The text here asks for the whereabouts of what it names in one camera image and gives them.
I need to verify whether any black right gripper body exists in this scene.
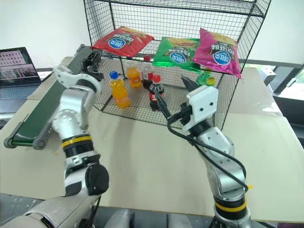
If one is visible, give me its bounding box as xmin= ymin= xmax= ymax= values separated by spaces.
xmin=179 ymin=102 xmax=193 ymax=125

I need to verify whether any red chip bag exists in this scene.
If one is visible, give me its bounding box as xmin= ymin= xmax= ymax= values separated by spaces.
xmin=91 ymin=27 xmax=155 ymax=59

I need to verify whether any green chip bag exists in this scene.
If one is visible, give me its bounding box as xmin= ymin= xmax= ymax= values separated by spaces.
xmin=152 ymin=37 xmax=202 ymax=73

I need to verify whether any cola bottle red cap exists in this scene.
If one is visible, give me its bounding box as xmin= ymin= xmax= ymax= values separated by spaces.
xmin=142 ymin=55 xmax=155 ymax=90
xmin=149 ymin=74 xmax=165 ymax=112

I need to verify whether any magenta chip bag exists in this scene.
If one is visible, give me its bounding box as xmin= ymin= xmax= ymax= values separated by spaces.
xmin=191 ymin=28 xmax=243 ymax=80

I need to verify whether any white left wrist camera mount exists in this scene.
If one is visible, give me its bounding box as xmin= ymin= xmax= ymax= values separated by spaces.
xmin=52 ymin=67 xmax=103 ymax=130

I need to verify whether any black window frame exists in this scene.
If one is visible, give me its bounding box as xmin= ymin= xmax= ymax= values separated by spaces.
xmin=244 ymin=58 xmax=304 ymax=96

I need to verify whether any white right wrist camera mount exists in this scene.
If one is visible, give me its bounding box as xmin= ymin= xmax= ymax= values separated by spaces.
xmin=182 ymin=85 xmax=219 ymax=132

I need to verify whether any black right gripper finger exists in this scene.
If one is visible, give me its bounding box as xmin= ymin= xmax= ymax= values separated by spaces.
xmin=152 ymin=88 xmax=172 ymax=120
xmin=181 ymin=75 xmax=200 ymax=92

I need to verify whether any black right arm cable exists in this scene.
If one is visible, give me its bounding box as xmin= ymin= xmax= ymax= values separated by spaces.
xmin=166 ymin=111 xmax=249 ymax=191

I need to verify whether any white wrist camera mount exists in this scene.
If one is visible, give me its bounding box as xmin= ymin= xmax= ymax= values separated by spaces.
xmin=52 ymin=67 xmax=103 ymax=130
xmin=182 ymin=85 xmax=219 ymax=132

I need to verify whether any orange soda bottle blue cap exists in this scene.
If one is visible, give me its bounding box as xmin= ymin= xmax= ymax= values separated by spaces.
xmin=109 ymin=71 xmax=131 ymax=109

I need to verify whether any grey laptop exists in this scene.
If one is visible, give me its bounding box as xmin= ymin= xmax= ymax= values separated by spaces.
xmin=0 ymin=47 xmax=42 ymax=114

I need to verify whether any green belt conveyor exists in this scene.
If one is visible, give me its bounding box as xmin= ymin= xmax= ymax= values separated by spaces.
xmin=3 ymin=44 xmax=96 ymax=151

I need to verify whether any black wire grid rack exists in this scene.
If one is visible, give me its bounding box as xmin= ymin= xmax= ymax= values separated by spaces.
xmin=83 ymin=0 xmax=272 ymax=131

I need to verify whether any green soda bottle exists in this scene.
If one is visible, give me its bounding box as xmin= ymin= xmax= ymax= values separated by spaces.
xmin=195 ymin=68 xmax=217 ymax=87

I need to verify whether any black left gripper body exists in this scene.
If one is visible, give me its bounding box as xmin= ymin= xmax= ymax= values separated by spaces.
xmin=86 ymin=70 xmax=105 ymax=82

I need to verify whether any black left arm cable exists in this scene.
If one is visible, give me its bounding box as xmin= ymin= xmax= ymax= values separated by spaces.
xmin=88 ymin=194 xmax=103 ymax=228

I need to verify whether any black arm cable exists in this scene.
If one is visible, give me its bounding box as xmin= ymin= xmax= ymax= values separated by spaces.
xmin=88 ymin=194 xmax=103 ymax=228
xmin=166 ymin=111 xmax=249 ymax=191

